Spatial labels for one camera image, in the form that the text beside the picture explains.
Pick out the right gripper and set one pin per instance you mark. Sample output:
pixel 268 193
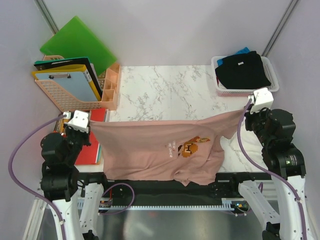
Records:
pixel 249 116

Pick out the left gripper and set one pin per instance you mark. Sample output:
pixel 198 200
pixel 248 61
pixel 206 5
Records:
pixel 86 135

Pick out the white t shirt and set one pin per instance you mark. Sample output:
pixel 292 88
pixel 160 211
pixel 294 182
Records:
pixel 235 160

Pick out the pink t shirt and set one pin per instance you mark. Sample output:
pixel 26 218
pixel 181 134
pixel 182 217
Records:
pixel 186 151

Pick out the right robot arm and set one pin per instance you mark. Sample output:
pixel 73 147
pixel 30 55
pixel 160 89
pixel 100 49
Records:
pixel 285 164

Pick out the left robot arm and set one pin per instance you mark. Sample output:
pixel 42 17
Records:
pixel 73 196

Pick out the brown book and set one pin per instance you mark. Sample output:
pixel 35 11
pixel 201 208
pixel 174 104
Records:
pixel 60 125

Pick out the red folder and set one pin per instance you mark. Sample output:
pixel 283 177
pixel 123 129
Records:
pixel 89 154

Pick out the pink file rack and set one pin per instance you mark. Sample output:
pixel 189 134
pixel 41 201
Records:
pixel 62 98

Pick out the white laundry basket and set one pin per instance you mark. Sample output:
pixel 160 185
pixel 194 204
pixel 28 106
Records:
pixel 223 92

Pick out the black t shirt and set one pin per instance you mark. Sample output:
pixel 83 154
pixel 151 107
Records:
pixel 242 72

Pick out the blue clipboard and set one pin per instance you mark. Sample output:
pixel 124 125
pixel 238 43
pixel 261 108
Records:
pixel 76 83

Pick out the orange desk organizer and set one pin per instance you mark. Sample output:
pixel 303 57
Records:
pixel 110 81

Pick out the yellow folder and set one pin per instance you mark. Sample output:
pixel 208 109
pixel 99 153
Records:
pixel 73 68

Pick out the black folder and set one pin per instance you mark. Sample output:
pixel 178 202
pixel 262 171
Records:
pixel 50 64

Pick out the green plastic folder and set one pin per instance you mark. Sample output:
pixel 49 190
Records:
pixel 75 40

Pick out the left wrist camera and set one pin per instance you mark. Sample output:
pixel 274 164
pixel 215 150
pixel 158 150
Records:
pixel 80 121

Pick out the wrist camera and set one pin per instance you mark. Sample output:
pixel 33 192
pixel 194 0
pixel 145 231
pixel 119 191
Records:
pixel 80 121
pixel 260 99

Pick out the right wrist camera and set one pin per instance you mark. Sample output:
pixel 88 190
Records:
pixel 260 99

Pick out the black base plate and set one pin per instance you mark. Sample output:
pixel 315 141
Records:
pixel 167 194

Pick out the white cable duct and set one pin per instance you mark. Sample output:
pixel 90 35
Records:
pixel 226 205

